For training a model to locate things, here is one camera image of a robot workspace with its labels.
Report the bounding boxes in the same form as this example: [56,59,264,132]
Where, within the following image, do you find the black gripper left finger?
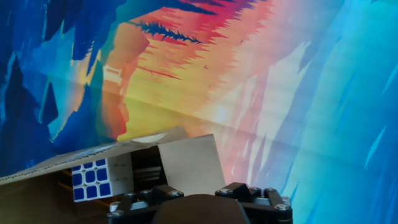
[107,184,185,224]

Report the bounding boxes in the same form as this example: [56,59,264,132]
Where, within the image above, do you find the blue white Rubik's cube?
[71,154,135,203]

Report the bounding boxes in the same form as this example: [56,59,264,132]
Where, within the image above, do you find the brown cardboard box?
[0,126,226,224]

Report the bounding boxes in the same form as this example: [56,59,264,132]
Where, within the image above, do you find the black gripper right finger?
[214,182,293,224]

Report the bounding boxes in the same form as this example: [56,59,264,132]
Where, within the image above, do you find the colourful sunset print tablecloth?
[0,0,398,224]

